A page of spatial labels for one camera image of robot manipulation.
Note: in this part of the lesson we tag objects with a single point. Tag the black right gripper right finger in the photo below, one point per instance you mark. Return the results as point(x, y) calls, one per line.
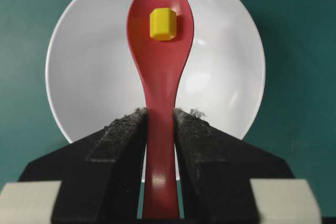
point(215, 169)

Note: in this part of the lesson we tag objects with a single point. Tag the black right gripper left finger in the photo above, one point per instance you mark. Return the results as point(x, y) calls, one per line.
point(100, 174)

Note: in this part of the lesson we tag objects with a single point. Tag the red plastic spoon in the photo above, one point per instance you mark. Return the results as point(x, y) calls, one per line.
point(160, 65)

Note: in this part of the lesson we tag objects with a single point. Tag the yellow hexagonal prism block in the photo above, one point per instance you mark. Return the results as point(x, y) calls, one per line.
point(163, 24)

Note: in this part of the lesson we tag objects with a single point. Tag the white ceramic bowl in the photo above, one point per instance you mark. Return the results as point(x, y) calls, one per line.
point(91, 78)

